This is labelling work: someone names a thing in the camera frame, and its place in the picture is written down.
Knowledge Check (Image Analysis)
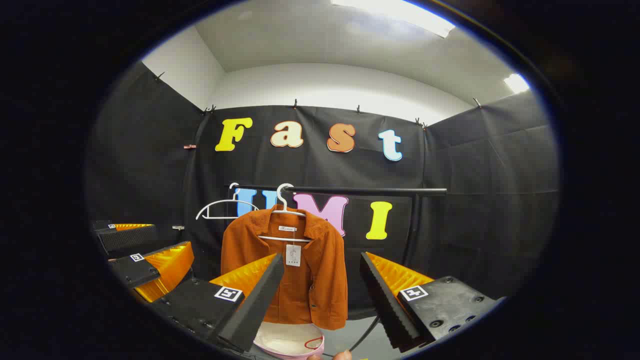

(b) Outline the white plastic clothes hanger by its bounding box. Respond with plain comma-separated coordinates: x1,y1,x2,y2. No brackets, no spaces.
257,183,313,243
195,182,261,221

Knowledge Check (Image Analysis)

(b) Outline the small ceiling light panel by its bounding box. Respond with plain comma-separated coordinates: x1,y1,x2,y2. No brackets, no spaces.
502,73,531,95

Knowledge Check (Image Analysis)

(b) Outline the orange corduroy jacket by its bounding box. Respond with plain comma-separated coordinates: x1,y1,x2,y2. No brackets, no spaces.
220,205,349,331

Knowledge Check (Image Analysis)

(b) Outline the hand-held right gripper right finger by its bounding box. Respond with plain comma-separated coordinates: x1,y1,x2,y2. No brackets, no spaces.
359,251,507,354

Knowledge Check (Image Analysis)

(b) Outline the black clothes rack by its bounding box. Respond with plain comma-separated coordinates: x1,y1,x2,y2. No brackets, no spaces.
225,185,447,351

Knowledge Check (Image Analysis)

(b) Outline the long ceiling light panel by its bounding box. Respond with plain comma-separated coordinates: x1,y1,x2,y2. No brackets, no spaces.
330,0,457,39

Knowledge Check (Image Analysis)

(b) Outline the black backdrop cloth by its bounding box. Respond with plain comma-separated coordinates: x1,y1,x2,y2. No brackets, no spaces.
85,60,560,321

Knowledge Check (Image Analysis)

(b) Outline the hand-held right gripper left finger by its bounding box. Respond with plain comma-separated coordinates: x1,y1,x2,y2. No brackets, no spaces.
149,252,286,354

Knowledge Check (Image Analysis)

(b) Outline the white pink laundry hamper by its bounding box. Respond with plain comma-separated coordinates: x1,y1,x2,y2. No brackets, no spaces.
253,321,326,360

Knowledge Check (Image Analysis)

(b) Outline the row of black backdrop clips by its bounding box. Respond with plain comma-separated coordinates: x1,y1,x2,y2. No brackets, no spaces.
154,71,483,132

